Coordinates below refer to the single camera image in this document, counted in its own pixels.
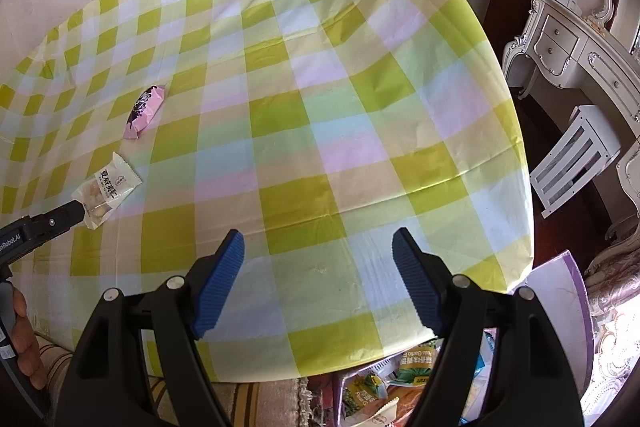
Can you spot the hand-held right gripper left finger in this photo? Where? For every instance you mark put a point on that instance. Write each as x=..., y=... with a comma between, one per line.
x=220, y=282

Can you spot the yellow green snack packet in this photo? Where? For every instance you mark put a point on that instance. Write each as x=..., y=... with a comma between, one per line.
x=362, y=389

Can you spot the white slatted stool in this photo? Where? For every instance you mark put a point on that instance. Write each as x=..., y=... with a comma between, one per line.
x=575, y=157

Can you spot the white ornate dresser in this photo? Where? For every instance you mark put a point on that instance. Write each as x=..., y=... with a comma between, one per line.
x=565, y=42

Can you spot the pink packet with dark print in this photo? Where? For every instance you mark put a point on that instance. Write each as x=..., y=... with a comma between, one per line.
x=144, y=112

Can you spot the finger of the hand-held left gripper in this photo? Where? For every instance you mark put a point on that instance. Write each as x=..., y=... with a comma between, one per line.
x=55, y=222

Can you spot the green checkered tablecloth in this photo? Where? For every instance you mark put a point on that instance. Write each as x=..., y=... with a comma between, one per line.
x=325, y=107

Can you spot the pink floral bedspread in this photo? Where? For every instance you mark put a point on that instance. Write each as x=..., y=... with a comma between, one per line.
x=615, y=307

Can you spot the brown bread packet red label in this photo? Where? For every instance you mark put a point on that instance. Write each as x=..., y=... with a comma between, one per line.
x=402, y=402

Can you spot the white box with purple edge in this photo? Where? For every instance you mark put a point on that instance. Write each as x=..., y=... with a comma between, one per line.
x=555, y=307

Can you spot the white nut snack packet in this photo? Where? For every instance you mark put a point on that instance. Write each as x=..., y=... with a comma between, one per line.
x=107, y=192

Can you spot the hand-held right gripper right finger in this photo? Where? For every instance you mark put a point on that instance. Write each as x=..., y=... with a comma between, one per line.
x=415, y=277

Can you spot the person's left hand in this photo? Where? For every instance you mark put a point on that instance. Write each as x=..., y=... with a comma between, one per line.
x=27, y=342

